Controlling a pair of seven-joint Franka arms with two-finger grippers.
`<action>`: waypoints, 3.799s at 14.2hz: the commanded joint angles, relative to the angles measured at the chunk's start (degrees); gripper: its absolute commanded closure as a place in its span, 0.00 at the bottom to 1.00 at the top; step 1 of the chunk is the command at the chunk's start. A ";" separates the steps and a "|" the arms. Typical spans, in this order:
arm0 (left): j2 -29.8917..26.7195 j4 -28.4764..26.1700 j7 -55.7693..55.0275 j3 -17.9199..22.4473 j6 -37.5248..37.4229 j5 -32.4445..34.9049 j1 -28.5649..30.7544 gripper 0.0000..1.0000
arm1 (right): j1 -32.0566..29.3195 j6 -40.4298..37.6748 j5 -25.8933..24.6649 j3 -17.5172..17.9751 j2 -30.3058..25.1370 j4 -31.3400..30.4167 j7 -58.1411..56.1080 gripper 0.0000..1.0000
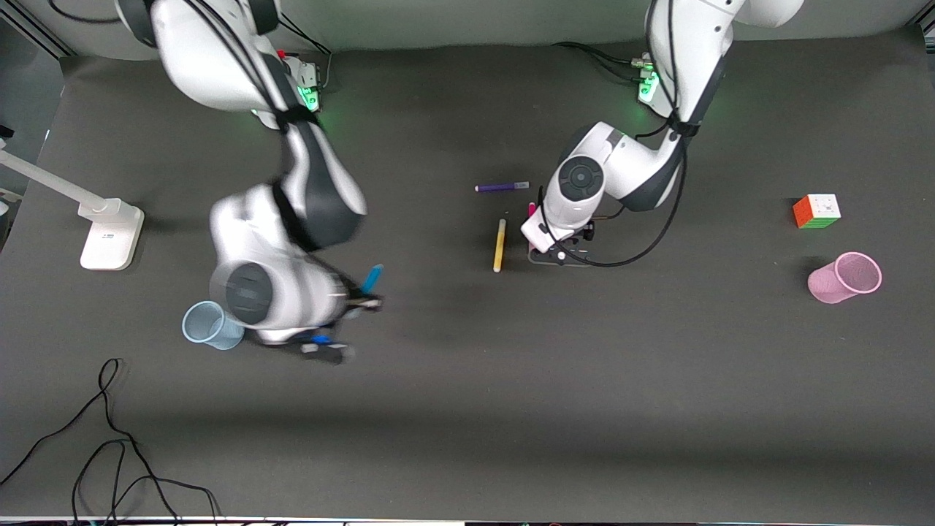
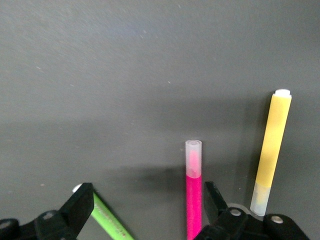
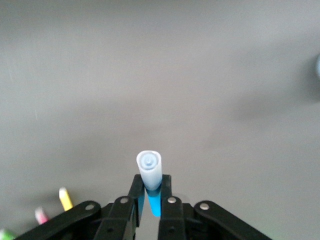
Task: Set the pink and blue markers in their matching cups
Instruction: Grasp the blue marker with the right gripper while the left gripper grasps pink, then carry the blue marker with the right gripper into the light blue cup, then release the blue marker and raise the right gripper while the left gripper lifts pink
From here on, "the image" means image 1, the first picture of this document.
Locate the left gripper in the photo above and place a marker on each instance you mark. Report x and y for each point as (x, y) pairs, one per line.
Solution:
(588, 232)

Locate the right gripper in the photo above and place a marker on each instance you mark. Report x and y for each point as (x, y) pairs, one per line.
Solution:
(356, 305)

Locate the blue marker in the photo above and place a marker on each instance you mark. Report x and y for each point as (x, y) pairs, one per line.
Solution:
(372, 278)

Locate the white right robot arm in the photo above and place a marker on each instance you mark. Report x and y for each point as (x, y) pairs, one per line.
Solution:
(321, 190)

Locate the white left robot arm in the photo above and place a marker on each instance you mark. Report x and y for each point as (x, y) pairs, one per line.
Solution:
(694, 44)

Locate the yellow marker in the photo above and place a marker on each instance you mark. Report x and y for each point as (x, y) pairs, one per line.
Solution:
(500, 245)

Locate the purple marker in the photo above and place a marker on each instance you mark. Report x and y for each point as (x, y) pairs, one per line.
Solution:
(500, 188)

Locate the light blue plastic cup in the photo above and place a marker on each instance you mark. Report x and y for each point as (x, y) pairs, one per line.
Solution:
(212, 326)

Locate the colourful puzzle cube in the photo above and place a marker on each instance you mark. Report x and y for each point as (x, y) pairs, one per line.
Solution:
(817, 212)

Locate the pink plastic cup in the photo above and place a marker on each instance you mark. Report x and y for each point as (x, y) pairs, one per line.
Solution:
(844, 279)

